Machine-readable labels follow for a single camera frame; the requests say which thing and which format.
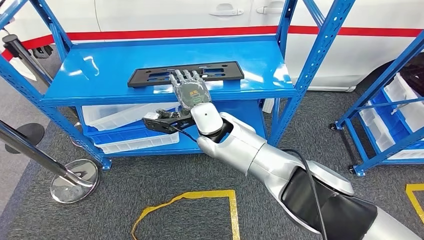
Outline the warped yellow floor tape square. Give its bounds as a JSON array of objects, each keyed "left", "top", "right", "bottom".
[{"left": 130, "top": 189, "right": 241, "bottom": 240}]

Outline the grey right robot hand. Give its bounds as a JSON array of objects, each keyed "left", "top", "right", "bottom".
[{"left": 156, "top": 68, "right": 213, "bottom": 120}]

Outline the blue steel rack with casters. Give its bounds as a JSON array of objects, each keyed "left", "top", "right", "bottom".
[{"left": 329, "top": 29, "right": 424, "bottom": 177}]

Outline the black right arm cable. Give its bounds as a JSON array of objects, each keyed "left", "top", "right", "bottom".
[{"left": 281, "top": 149, "right": 329, "bottom": 240}]

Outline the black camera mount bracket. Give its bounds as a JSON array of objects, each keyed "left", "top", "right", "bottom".
[{"left": 142, "top": 115, "right": 197, "bottom": 135}]

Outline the blue steel shelf rack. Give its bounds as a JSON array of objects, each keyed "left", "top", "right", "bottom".
[{"left": 0, "top": 0, "right": 357, "bottom": 171}]

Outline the black plastic licence plate frame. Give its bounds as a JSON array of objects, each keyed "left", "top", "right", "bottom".
[{"left": 127, "top": 60, "right": 245, "bottom": 89}]

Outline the dark round stanchion base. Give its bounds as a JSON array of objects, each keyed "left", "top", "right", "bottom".
[{"left": 3, "top": 123, "right": 46, "bottom": 155}]

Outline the white plastic bin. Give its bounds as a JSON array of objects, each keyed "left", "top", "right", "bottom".
[
  {"left": 358, "top": 104, "right": 397, "bottom": 153},
  {"left": 383, "top": 72, "right": 424, "bottom": 133},
  {"left": 387, "top": 149, "right": 424, "bottom": 161}
]

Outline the thin black camera cable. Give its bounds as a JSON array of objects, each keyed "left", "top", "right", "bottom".
[{"left": 169, "top": 125, "right": 200, "bottom": 144}]

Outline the white car red stripe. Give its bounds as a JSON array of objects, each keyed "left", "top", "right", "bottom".
[{"left": 0, "top": 0, "right": 424, "bottom": 93}]

